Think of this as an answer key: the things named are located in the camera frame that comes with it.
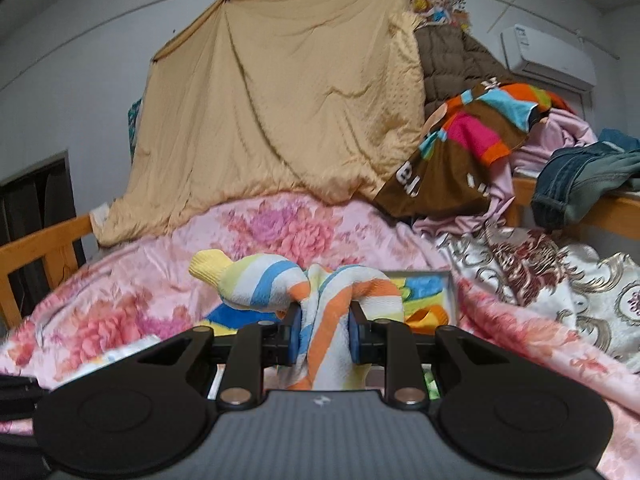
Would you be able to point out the teal wall poster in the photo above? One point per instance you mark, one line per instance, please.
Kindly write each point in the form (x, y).
(135, 130)

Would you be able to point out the white patterned cloth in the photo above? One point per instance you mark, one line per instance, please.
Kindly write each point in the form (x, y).
(100, 217)

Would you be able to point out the teal cloth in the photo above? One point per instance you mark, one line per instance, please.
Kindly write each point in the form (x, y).
(620, 139)

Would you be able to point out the white air conditioner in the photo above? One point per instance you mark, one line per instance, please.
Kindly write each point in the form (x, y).
(545, 55)

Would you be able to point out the striped sock with yellow toe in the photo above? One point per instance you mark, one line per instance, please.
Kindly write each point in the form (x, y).
(325, 320)

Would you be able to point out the pink floral blanket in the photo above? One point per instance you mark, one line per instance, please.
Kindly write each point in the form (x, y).
(150, 270)

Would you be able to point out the brown colourful striped shirt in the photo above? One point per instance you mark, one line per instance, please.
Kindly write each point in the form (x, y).
(450, 165)

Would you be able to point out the cartoon print towel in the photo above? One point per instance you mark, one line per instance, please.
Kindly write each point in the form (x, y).
(425, 292)

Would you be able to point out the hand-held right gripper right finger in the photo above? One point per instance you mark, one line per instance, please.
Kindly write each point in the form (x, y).
(355, 332)

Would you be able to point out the brown quilted jacket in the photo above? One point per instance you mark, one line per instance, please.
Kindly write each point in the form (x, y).
(460, 65)

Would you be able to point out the grey green garment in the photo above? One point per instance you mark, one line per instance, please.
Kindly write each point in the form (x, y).
(605, 172)

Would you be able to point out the blue jeans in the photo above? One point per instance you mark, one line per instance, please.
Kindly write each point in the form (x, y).
(555, 185)

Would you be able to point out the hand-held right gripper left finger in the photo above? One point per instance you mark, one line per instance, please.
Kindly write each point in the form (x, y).
(295, 332)

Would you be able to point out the shallow grey box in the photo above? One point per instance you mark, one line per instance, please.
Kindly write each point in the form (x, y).
(453, 305)

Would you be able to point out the beige quilt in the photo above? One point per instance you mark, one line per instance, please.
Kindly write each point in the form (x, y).
(280, 110)

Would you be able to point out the dark window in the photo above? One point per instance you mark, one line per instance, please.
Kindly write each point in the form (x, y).
(35, 210)

